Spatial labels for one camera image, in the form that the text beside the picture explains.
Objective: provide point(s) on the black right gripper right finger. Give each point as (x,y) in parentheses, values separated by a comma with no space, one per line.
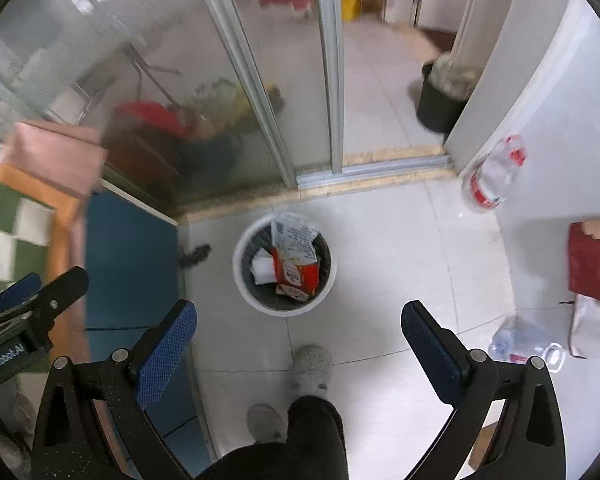
(528,441)

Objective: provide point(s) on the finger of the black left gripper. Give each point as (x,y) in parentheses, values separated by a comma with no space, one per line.
(20,292)
(61,293)

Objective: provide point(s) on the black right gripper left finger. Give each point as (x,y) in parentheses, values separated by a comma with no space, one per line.
(69,441)

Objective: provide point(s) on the red snack bag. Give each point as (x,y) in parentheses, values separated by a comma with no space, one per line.
(297,274)

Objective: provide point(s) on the white round trash bin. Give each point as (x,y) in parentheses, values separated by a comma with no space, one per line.
(264,298)

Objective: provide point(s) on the white paper trash in bin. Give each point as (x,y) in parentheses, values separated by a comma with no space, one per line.
(289,232)

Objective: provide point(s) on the blue cabinet panel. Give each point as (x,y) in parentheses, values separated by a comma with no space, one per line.
(132,264)

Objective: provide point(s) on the empty clear plastic bottle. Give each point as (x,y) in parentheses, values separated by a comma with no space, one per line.
(517,340)

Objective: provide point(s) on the beige cloth bag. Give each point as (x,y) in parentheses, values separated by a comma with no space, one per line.
(584,334)

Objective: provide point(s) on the pink cloth on table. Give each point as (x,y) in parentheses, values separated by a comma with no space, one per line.
(70,158)

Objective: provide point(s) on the red patterned bag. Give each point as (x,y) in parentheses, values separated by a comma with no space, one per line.
(584,258)

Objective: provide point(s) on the grey slipper left foot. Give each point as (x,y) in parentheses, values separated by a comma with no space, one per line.
(265,425)

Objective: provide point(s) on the grey slipper foot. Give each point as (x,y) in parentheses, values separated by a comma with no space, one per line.
(311,373)
(265,425)

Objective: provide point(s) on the black trousered leg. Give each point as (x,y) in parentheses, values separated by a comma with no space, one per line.
(314,448)

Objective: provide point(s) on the grey slipper right foot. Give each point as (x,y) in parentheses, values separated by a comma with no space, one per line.
(311,373)

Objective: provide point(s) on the large clear water jug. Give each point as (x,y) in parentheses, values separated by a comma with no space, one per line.
(490,181)

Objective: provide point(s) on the black bucket with mop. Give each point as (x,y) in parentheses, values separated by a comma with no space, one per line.
(447,86)

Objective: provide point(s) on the aluminium sliding door frame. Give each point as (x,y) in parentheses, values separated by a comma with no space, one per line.
(335,101)

